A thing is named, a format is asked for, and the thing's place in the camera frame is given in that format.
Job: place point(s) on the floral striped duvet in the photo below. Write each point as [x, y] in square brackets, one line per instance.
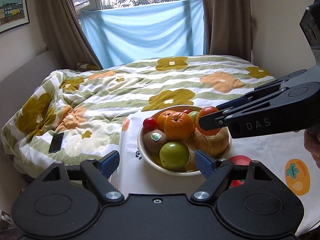
[90, 107]

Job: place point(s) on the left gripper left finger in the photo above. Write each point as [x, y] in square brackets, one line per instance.
[96, 175]

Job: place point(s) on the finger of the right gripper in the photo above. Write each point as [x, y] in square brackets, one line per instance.
[234, 103]
[211, 121]

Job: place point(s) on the framed wall picture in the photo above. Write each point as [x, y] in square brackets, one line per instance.
[14, 13]

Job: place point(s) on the red cherry tomato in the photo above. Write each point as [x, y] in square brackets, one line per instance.
[150, 124]
[187, 111]

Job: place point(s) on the green apple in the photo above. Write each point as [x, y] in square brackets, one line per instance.
[174, 156]
[193, 115]

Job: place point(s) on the black smartphone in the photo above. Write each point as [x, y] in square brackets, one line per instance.
[56, 143]

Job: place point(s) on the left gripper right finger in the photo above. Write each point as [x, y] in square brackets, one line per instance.
[219, 173]

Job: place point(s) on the brown curtain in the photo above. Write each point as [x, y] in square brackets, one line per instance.
[227, 27]
[63, 35]

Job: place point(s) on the grey headboard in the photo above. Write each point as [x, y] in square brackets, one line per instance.
[17, 88]

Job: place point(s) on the yellow duck bowl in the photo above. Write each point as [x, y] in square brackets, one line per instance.
[154, 160]

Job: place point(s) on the large russet apple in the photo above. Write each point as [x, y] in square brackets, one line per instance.
[212, 145]

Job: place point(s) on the right brown curtain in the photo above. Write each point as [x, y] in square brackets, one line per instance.
[227, 27]

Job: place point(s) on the person hand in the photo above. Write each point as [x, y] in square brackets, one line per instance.
[312, 145]

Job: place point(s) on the blue sheet over window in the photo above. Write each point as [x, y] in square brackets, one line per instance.
[123, 35]

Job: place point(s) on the left brown curtain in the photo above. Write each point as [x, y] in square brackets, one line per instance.
[63, 35]

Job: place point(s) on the small orange mandarin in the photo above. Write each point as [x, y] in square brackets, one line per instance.
[178, 126]

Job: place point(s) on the large orange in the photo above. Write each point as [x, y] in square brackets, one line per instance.
[162, 118]

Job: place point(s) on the floral pillow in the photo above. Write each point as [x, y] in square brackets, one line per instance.
[83, 67]

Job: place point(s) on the brown kiwi with sticker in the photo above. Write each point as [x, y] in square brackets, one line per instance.
[155, 140]

